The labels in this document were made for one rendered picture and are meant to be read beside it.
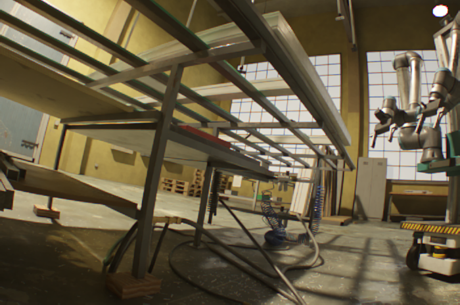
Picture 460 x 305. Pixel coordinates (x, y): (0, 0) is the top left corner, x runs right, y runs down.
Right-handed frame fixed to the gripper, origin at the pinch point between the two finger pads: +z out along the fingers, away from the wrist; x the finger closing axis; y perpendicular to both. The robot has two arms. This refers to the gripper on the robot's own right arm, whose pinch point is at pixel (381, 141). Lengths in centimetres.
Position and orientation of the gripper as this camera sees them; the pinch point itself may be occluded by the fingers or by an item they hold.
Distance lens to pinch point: 150.6
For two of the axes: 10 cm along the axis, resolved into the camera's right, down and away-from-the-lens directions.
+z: -5.0, 7.7, -4.0
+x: -3.0, 2.8, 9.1
